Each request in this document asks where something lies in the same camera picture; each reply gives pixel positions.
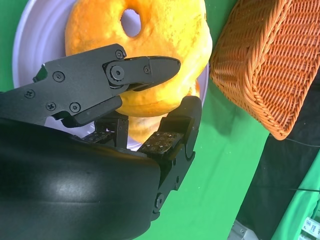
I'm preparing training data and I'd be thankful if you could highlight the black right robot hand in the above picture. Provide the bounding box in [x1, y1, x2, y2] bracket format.
[0, 43, 202, 240]

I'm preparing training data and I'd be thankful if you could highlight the orange striped ring bread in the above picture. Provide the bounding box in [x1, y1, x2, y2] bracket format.
[128, 79, 201, 144]

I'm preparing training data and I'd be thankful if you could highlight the lilac plate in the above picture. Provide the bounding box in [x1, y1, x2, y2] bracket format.
[12, 0, 210, 151]

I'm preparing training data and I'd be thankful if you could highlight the orange striped bread bun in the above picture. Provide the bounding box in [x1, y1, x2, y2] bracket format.
[64, 0, 213, 118]

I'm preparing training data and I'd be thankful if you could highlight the orange wicker basket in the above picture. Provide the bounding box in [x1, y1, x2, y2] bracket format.
[209, 0, 320, 141]

